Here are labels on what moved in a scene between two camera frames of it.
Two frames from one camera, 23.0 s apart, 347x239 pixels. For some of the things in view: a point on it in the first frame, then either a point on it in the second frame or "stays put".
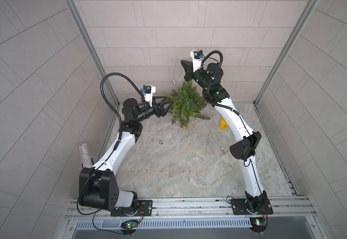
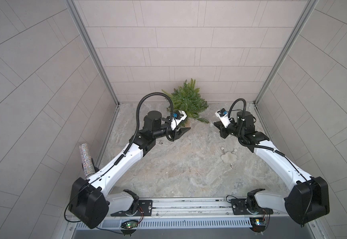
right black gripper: x=193 y=74 → x=223 y=130
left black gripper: x=158 y=113 → x=176 y=135
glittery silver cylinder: x=86 y=160 stays put
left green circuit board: x=129 y=224 stays put
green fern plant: x=187 y=103 stays put
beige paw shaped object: x=228 y=158 stays put
